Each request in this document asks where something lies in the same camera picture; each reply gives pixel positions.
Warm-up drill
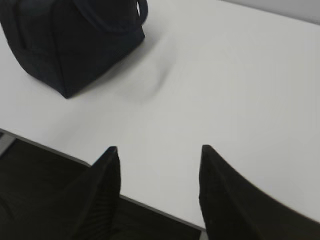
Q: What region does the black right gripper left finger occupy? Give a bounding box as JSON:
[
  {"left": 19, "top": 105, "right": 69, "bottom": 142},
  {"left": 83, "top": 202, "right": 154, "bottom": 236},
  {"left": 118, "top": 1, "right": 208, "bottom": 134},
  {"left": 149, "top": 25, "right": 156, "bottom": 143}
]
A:
[{"left": 58, "top": 146, "right": 121, "bottom": 240}]

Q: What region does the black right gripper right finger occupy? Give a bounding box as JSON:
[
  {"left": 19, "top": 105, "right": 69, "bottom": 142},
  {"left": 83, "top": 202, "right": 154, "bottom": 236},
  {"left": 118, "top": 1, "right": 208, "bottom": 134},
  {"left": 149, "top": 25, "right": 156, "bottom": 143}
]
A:
[{"left": 199, "top": 145, "right": 320, "bottom": 240}]

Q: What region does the dark blue lunch bag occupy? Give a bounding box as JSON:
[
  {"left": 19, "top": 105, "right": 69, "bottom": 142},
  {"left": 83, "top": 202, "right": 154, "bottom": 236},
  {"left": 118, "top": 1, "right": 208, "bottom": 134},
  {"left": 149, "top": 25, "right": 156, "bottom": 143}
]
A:
[{"left": 0, "top": 0, "right": 148, "bottom": 99}]

